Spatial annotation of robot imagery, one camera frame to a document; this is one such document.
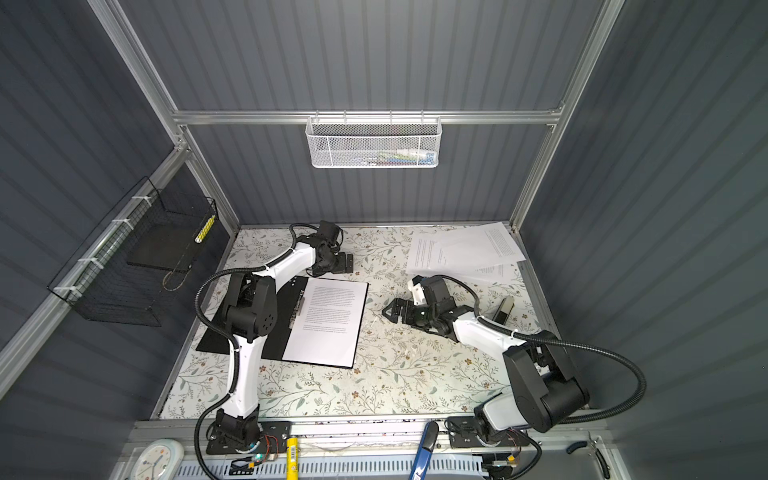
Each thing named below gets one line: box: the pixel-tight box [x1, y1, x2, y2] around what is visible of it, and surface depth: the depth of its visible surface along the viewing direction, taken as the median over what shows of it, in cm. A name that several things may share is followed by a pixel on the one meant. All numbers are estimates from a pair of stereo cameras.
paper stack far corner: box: [406, 222, 527, 284], surface depth 114 cm
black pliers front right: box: [566, 431, 611, 479], surface depth 74 cm
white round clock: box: [129, 439, 185, 480], surface depth 70 cm
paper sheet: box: [282, 277, 368, 367], surface depth 96 cm
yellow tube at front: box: [286, 437, 299, 480], surface depth 71 cm
